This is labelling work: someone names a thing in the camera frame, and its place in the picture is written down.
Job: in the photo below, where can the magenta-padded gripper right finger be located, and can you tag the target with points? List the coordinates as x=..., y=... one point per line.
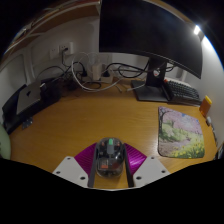
x=151, y=170

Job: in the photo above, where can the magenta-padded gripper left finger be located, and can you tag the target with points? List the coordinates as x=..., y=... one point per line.
x=68, y=170

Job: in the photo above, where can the transparent computer mouse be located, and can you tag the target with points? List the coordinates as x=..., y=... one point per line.
x=110, y=161

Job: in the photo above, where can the cherry blossom print mouse pad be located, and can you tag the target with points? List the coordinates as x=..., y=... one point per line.
x=180, y=133

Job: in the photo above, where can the small white earbuds case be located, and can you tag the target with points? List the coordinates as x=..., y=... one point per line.
x=208, y=120

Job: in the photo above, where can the orange bottle with yellow lid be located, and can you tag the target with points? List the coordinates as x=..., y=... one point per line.
x=205, y=107

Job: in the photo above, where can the black keyboard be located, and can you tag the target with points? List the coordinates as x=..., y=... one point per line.
x=183, y=91

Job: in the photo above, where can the white power strip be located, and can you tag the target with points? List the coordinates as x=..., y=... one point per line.
x=106, y=80

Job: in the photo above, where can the white charger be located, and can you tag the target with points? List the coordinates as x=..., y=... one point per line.
x=96, y=71

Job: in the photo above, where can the black monitor with stand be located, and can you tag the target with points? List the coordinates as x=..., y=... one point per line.
x=143, y=30

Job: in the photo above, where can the bright light bar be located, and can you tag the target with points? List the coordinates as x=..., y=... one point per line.
x=197, y=30

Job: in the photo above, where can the wooden shelf unit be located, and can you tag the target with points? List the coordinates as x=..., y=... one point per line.
x=66, y=13

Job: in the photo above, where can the white wall socket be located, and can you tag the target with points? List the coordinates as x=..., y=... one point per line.
x=66, y=48

